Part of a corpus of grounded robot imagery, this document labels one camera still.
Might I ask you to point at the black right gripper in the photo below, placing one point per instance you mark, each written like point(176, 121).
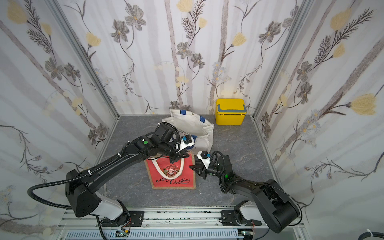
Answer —
point(203, 169)

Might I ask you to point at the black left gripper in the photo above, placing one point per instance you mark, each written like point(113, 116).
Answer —
point(179, 156)

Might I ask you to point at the red Christmas jute bag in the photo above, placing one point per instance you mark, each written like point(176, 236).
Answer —
point(165, 175)

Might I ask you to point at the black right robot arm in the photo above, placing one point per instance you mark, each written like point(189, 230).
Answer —
point(266, 201)

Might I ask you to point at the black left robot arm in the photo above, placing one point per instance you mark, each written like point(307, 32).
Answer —
point(82, 188)

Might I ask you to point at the white Doraemon canvas bag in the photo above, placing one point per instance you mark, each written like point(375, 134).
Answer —
point(189, 123)

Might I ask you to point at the yellow lunch box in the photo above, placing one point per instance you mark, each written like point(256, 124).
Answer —
point(230, 112)

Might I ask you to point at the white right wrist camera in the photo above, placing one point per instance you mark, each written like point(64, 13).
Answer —
point(205, 158)

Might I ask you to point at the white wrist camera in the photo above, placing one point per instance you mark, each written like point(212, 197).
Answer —
point(205, 158)
point(187, 142)

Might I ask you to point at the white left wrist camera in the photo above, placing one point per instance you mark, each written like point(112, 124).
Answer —
point(187, 142)

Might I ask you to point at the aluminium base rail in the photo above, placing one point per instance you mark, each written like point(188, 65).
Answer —
point(154, 218)

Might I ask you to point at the white slotted cable duct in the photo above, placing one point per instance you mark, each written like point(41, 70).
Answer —
point(160, 234)

